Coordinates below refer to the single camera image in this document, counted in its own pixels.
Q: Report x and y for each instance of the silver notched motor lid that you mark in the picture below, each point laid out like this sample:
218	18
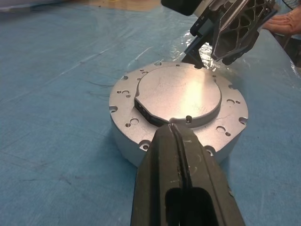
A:
178	94

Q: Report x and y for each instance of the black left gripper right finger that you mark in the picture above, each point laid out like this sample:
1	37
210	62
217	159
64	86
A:
207	174

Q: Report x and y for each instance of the bystander bare hand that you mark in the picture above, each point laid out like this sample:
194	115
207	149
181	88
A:
287	22

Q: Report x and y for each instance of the blue table mat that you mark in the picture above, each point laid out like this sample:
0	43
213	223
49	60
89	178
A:
58	117

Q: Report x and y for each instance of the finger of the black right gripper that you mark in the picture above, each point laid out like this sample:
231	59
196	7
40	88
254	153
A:
235	30
201	33

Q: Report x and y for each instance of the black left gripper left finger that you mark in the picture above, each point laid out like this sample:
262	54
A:
155	176

